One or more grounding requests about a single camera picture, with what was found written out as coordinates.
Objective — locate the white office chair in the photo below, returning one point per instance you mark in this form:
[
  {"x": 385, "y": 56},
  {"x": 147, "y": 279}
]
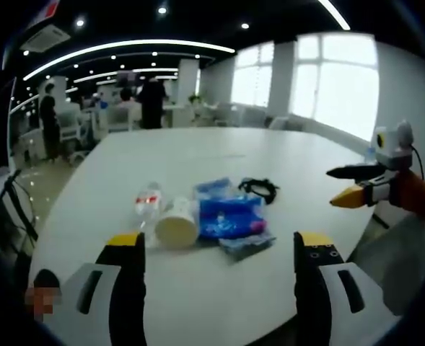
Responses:
[{"x": 75, "y": 124}]

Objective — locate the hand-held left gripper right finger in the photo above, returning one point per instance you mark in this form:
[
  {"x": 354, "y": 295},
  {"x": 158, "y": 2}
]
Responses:
[{"x": 313, "y": 288}]

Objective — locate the white table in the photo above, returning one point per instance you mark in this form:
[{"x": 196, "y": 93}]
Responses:
[{"x": 212, "y": 288}]

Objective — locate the black office chair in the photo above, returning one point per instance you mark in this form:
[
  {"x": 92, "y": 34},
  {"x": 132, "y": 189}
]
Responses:
[{"x": 12, "y": 220}]

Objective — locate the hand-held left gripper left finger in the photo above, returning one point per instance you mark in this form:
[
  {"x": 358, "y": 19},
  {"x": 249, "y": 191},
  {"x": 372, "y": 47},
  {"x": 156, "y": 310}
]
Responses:
[{"x": 125, "y": 288}]

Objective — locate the small blue tissue packet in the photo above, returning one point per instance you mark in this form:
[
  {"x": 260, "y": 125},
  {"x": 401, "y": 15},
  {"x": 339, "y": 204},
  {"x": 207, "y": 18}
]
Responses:
[{"x": 248, "y": 245}]

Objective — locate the white paper cup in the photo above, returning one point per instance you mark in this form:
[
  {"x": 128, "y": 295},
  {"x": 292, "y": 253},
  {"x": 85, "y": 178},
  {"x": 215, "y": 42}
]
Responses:
[{"x": 178, "y": 225}]

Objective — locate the clear plastic water bottle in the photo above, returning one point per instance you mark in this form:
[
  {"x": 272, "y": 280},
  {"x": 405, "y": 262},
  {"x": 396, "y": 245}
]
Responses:
[{"x": 148, "y": 207}]

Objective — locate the clear water bottle blue label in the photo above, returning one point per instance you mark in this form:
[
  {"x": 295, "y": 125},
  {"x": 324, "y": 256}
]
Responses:
[{"x": 369, "y": 154}]

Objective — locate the blue wet wipes packet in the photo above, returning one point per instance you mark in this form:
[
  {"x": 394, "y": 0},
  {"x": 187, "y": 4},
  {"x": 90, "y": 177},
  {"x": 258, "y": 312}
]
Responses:
[{"x": 226, "y": 212}]

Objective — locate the ceiling air conditioner vent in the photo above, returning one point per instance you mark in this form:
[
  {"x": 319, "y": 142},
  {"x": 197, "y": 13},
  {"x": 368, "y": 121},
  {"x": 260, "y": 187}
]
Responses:
[{"x": 46, "y": 39}]

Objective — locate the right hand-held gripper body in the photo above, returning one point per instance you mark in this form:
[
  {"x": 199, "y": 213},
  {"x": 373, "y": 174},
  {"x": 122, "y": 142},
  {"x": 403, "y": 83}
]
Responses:
[{"x": 394, "y": 144}]

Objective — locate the green potted plant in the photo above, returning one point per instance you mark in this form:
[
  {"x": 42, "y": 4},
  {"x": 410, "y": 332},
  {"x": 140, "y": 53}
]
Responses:
[{"x": 195, "y": 99}]

